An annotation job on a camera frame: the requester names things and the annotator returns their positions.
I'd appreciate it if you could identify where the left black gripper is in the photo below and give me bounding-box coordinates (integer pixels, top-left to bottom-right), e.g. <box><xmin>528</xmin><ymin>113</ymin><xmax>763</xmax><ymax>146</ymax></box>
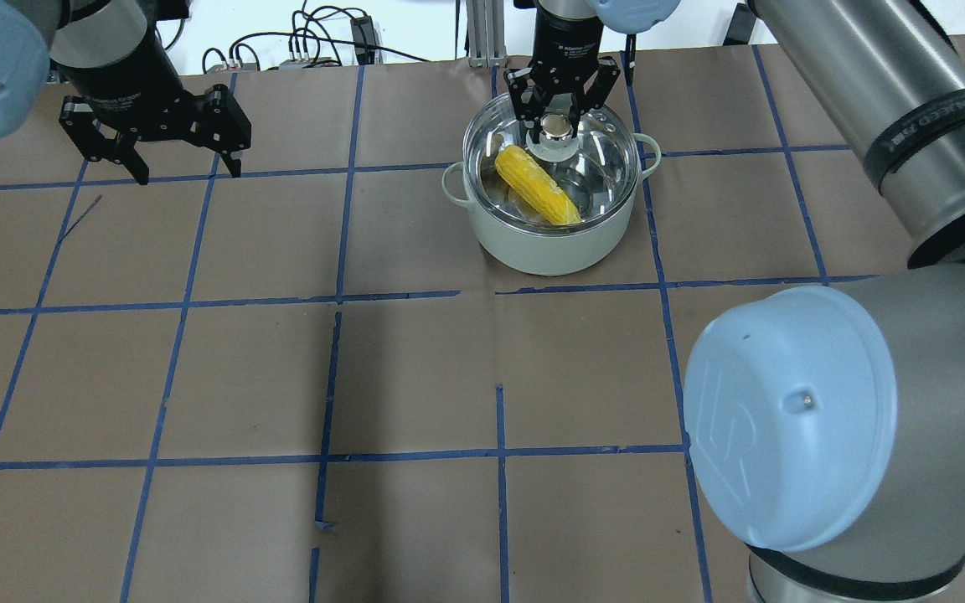
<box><xmin>59</xmin><ymin>50</ymin><xmax>252</xmax><ymax>186</ymax></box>

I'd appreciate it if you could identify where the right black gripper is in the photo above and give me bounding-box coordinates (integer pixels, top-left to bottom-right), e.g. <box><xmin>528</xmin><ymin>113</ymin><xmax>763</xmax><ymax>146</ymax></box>
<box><xmin>504</xmin><ymin>20</ymin><xmax>621</xmax><ymax>142</ymax></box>

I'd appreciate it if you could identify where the yellow corn cob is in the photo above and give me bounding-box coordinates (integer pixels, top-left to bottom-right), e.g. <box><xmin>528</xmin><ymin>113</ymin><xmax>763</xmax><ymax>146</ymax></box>
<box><xmin>494</xmin><ymin>146</ymin><xmax>583</xmax><ymax>226</ymax></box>

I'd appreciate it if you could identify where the glass pot lid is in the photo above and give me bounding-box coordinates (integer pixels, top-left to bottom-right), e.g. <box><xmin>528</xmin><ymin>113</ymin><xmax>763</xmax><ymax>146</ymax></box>
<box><xmin>462</xmin><ymin>93</ymin><xmax>655</xmax><ymax>235</ymax></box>

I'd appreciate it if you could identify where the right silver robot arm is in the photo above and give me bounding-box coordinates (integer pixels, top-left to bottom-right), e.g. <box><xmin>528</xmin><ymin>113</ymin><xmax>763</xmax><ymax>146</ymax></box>
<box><xmin>487</xmin><ymin>1</ymin><xmax>909</xmax><ymax>602</ymax></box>

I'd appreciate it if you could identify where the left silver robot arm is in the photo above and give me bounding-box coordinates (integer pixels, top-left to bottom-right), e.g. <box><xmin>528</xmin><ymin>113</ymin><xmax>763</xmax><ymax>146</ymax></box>
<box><xmin>0</xmin><ymin>1</ymin><xmax>252</xmax><ymax>184</ymax></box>

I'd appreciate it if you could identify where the pale green steel pot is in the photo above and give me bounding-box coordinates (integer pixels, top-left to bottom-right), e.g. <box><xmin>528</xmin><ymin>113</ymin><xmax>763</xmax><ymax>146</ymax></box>
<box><xmin>443</xmin><ymin>93</ymin><xmax>660</xmax><ymax>276</ymax></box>

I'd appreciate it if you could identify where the brown paper table cover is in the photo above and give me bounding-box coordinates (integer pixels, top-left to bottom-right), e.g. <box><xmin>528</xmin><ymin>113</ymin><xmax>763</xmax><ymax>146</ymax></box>
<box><xmin>0</xmin><ymin>33</ymin><xmax>965</xmax><ymax>603</ymax></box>

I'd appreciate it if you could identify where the aluminium frame post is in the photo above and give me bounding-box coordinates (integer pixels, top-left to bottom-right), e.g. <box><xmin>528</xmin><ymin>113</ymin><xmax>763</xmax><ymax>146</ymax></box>
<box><xmin>466</xmin><ymin>0</ymin><xmax>508</xmax><ymax>68</ymax></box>

